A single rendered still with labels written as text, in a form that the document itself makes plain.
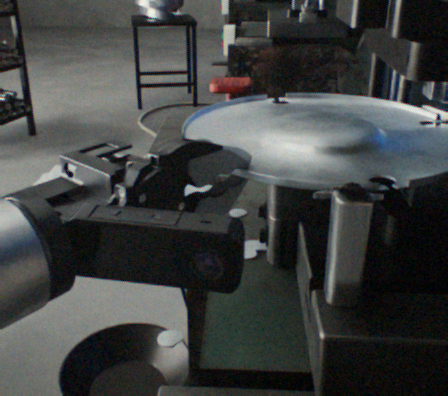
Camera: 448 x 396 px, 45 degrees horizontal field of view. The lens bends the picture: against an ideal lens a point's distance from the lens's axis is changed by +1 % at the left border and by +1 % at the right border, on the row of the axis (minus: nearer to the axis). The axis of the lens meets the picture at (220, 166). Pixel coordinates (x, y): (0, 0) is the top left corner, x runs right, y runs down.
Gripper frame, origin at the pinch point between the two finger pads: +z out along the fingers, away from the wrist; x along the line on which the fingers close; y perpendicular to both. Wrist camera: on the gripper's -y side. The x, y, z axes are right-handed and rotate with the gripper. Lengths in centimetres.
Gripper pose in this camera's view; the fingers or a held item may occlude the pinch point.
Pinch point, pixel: (246, 169)
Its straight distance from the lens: 47.0
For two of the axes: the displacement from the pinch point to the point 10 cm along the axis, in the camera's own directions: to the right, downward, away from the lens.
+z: 6.6, -2.8, 7.0
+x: 0.0, 9.3, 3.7
